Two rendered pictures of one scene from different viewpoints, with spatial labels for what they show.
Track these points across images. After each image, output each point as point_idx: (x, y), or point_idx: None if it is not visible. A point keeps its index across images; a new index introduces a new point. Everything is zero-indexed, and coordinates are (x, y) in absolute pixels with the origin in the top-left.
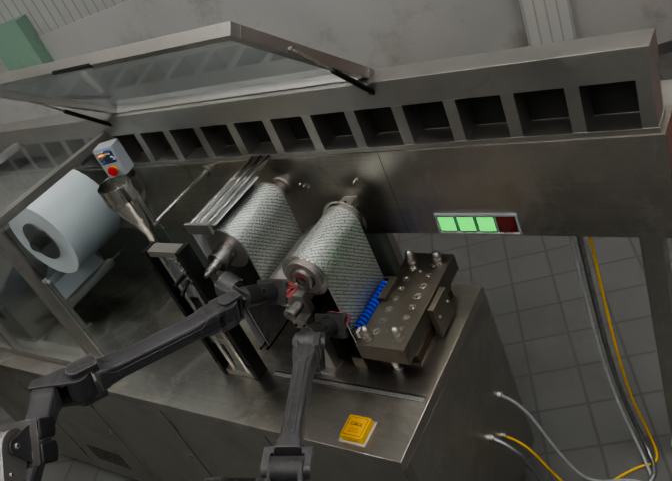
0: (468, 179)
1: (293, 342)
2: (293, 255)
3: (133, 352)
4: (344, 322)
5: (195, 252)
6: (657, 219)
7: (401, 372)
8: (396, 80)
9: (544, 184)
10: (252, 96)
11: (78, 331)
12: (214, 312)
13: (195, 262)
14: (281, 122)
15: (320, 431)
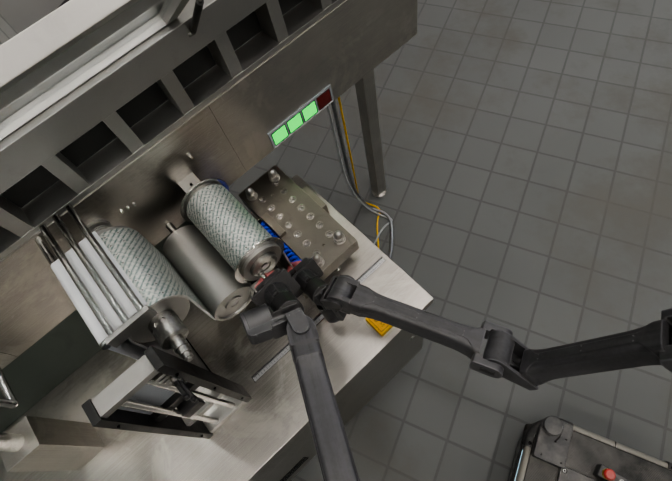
0: (293, 77)
1: (345, 300)
2: (239, 252)
3: (341, 456)
4: (315, 262)
5: None
6: (408, 25)
7: (342, 265)
8: (219, 0)
9: (347, 42)
10: (10, 138)
11: None
12: (314, 342)
13: (170, 358)
14: (58, 153)
15: (360, 353)
